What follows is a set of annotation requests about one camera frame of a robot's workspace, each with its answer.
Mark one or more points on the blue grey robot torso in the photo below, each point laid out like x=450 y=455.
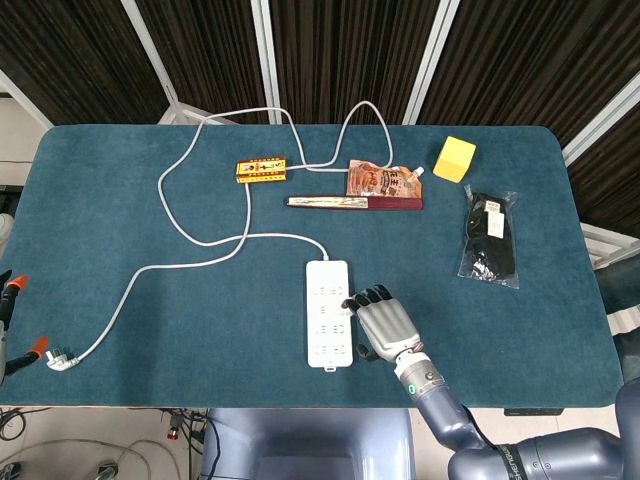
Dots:
x=305 y=445

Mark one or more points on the red button switch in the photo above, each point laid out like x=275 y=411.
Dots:
x=174 y=432

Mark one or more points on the white metal rack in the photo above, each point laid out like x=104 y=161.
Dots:
x=610 y=245

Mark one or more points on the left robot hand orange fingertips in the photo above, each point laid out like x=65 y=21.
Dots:
x=4 y=345

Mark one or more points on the black socks in plastic bag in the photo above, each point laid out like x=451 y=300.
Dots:
x=492 y=240

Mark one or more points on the dark grey chair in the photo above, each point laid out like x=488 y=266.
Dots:
x=622 y=290

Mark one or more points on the right blue grey robot arm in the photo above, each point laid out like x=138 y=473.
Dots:
x=500 y=440

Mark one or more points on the teal table cloth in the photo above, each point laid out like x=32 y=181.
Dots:
x=200 y=320

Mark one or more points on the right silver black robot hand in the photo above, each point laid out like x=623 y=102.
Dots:
x=387 y=325

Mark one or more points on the black desk control panel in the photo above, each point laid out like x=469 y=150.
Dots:
x=532 y=412

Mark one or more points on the yellow sponge cube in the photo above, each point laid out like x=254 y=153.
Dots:
x=454 y=159

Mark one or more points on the orange spouted sauce pouch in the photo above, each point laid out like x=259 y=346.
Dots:
x=382 y=180

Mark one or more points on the white power strip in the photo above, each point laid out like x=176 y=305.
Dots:
x=325 y=340

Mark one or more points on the white screen frame post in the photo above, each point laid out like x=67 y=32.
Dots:
x=600 y=120
x=434 y=50
x=150 y=50
x=265 y=50
x=22 y=97

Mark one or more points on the small yellow red box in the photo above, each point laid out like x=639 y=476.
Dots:
x=261 y=171

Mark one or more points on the chrome caster wheel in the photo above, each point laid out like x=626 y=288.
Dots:
x=107 y=472
x=9 y=472

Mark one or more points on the white screen base foot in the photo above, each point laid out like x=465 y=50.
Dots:
x=175 y=112

